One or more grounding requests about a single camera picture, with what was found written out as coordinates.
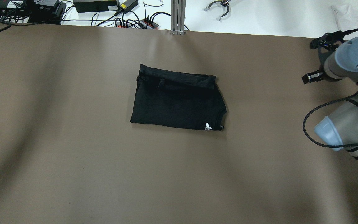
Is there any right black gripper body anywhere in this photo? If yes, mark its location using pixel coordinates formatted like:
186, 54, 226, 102
310, 31, 345, 72

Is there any reacher grabber tool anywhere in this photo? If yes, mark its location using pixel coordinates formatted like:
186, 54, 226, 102
204, 0, 231, 21

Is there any aluminium frame post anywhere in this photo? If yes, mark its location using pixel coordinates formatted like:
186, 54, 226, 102
170, 0, 186, 35

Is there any white folded cloth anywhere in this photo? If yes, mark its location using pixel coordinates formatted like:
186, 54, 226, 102
331, 4, 358, 31

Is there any black t-shirt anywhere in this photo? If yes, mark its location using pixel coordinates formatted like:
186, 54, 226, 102
130, 65, 227, 131

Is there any black power adapter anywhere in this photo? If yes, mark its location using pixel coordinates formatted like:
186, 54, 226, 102
114, 0, 138, 16

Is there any red black usb hub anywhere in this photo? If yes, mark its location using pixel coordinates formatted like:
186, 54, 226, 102
113, 18, 160, 30

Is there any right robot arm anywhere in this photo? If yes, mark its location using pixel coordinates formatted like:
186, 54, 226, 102
302, 28, 358, 161

